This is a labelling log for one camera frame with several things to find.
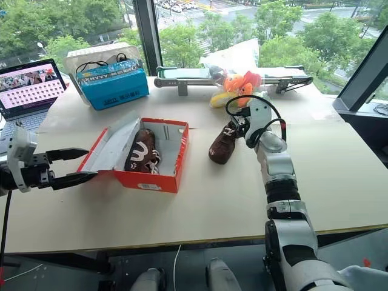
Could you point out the open laptop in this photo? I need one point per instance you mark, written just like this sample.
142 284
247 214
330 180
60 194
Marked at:
27 88

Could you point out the grey rounded robot leg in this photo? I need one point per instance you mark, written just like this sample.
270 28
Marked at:
222 276
148 280

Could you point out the white cloth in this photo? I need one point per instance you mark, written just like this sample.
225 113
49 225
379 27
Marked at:
366 279

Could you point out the yellow plush toy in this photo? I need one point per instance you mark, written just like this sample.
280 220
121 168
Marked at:
219 99

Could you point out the brown shoe with white laces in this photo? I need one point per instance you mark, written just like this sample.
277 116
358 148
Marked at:
222 148

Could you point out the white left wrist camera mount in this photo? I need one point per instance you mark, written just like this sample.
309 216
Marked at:
19 145

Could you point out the dark window frame post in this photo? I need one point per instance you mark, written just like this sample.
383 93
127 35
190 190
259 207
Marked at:
147 33

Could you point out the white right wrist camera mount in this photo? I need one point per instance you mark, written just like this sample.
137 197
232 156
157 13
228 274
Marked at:
260 113

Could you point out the black side table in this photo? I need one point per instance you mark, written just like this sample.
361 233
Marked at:
363 130

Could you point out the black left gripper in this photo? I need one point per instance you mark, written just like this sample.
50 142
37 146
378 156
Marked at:
38 171

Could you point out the grey metal bar fixture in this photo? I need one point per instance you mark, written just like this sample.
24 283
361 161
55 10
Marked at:
188 77

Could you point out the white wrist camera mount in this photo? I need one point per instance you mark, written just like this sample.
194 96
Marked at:
19 145
260 113

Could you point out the blue cardboard box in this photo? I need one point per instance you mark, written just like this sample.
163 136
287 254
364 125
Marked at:
113 88

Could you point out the orange cardboard shoebox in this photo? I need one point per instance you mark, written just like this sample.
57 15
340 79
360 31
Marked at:
145 180

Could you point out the small red tag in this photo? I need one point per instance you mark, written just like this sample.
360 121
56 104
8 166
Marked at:
366 262

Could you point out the orange plush toy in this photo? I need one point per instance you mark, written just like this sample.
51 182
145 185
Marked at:
242 85

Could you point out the clear plastic bag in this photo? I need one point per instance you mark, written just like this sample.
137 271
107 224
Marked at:
236 56

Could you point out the brown shoe with white print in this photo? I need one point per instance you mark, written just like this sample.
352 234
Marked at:
141 153

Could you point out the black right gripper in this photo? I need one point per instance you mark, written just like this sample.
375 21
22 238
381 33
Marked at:
242 121

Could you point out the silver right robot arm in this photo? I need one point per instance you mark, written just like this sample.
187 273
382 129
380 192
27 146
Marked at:
282 188

